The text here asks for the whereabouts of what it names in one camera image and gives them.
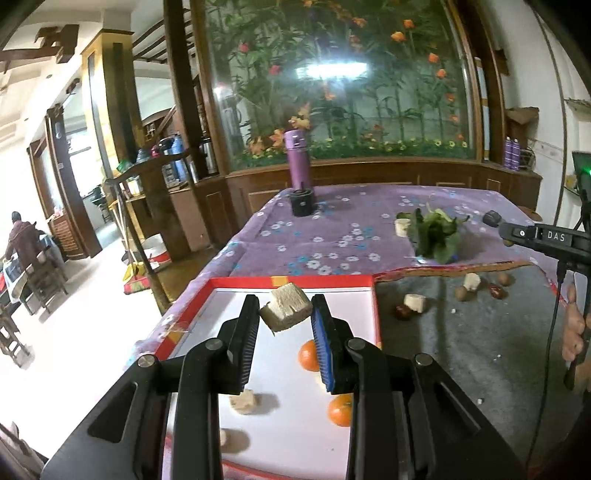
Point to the wooden chair back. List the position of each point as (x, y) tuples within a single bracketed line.
[(156, 197)]

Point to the flower painted glass panel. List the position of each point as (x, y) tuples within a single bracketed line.
[(358, 78)]

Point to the red jujube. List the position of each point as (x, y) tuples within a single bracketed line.
[(403, 312), (497, 291)]

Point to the green leafy vegetable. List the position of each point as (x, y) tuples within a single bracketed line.
[(435, 235)]

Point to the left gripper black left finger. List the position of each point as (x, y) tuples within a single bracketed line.
[(123, 436)]

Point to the purple floral tablecloth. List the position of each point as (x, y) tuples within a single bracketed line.
[(351, 232)]

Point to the orange tangerine with stem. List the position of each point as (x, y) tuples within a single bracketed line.
[(340, 410)]

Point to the red cardboard box tray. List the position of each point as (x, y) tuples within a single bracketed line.
[(289, 435)]

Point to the person's right hand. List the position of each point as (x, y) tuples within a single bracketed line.
[(574, 327)]

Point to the seated person in background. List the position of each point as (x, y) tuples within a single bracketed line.
[(24, 241)]

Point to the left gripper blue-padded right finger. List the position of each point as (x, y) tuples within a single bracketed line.
[(410, 419)]

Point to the purple spray bottles pair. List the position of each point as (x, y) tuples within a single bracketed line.
[(512, 154)]

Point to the black car key fob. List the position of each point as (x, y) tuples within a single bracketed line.
[(492, 219)]

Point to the small black cup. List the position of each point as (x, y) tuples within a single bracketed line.
[(302, 201)]

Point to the purple thermos bottle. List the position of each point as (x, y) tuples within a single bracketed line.
[(298, 159)]

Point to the grey fluffy mat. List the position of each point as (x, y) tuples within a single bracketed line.
[(505, 354)]

